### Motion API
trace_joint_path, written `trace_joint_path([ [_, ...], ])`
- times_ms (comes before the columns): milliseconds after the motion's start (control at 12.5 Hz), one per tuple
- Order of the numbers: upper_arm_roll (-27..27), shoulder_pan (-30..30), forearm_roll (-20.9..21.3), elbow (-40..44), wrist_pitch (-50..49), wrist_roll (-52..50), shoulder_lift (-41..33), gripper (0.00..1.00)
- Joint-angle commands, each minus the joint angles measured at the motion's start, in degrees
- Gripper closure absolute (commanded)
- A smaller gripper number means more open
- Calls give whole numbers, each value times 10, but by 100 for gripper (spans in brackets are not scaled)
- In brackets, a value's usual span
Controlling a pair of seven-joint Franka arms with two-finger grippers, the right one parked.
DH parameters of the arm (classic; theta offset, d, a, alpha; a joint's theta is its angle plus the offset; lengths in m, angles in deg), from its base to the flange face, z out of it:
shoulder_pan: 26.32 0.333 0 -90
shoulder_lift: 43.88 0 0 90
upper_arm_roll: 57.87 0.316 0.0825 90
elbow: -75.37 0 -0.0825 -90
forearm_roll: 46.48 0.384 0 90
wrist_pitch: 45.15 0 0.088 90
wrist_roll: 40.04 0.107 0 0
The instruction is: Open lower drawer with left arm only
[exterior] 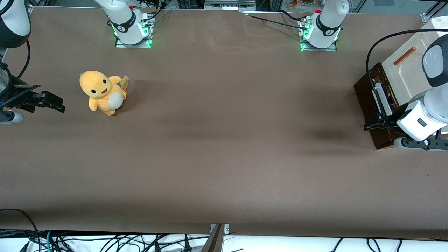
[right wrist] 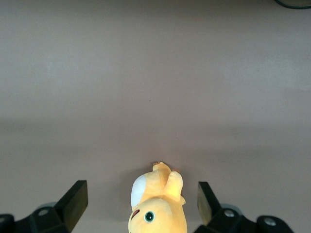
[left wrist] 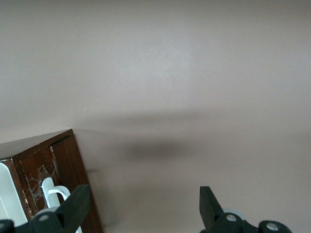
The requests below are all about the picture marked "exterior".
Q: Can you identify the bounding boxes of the white drawer cabinet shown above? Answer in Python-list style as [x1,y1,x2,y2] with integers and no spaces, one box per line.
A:
[381,16,448,135]

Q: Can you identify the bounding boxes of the brown table cover sheet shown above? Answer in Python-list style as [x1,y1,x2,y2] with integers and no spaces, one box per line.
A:
[0,6,448,240]

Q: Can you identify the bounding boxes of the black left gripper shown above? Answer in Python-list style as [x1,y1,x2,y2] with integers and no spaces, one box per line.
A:
[364,113,400,133]

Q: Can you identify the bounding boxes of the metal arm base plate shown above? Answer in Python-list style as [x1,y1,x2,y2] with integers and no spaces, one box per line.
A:
[299,17,338,52]
[115,14,154,48]

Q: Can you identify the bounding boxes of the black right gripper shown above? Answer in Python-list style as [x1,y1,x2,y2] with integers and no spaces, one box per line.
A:
[0,74,66,113]

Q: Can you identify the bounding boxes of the white drawer handle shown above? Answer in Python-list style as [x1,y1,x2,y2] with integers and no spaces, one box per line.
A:
[372,82,394,118]

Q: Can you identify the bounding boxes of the yellow plush toy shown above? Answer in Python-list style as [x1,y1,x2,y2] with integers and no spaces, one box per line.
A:
[79,70,130,117]

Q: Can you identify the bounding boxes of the dark wooden drawer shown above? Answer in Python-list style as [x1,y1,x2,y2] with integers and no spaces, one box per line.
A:
[353,62,413,150]

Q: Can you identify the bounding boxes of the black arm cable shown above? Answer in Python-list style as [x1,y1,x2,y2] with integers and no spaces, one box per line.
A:
[366,29,448,123]
[17,39,31,80]

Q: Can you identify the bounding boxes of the silver metal frame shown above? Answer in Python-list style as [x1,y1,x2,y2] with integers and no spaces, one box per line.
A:
[204,0,256,11]

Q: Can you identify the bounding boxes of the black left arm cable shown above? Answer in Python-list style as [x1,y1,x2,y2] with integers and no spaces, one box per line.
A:
[366,29,448,123]

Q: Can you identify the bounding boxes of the brown wooden strip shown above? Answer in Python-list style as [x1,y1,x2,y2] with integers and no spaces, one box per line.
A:
[393,47,417,66]

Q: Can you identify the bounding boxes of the aluminium profile bar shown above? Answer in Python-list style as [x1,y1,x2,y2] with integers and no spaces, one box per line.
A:
[421,0,448,23]

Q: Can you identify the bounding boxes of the grey metal beam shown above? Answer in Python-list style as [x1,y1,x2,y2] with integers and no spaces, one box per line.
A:
[201,224,225,252]

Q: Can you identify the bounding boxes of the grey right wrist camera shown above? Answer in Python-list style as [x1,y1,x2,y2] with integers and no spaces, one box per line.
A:
[0,111,25,124]

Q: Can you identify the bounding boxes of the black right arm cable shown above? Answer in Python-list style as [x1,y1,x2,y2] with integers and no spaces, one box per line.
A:
[17,39,31,80]

